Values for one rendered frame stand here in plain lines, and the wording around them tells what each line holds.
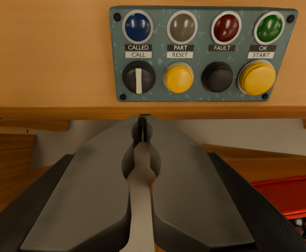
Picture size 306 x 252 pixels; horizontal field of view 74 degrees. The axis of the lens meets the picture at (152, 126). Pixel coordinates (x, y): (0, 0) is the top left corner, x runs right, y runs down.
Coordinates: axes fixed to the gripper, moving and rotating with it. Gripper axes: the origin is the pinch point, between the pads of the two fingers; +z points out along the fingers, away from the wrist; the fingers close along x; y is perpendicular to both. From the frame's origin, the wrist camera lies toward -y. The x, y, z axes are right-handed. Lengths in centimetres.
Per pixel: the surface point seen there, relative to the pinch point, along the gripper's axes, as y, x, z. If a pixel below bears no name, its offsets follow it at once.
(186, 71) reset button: -1.1, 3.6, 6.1
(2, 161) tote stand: 53, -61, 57
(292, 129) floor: 54, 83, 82
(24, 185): 36, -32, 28
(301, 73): 0.3, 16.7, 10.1
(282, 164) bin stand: 15.0, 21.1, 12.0
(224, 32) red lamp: -4.0, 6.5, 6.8
